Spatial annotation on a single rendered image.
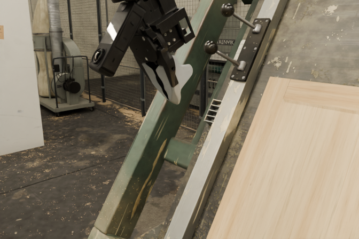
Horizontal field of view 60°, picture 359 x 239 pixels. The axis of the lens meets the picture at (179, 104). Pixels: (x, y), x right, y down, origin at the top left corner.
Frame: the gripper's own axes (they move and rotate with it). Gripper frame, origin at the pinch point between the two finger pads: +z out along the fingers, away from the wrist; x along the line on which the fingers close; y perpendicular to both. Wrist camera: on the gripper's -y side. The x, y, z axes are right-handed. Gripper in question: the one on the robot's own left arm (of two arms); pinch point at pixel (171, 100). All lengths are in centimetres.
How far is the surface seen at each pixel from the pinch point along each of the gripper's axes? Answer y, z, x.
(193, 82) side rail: 29, 22, 35
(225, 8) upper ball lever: 36.0, -0.2, 17.5
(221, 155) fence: 11.3, 28.6, 9.1
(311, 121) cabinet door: 25.9, 23.3, -8.4
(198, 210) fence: -2.2, 35.2, 8.0
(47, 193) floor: -33, 137, 230
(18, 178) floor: -45, 131, 279
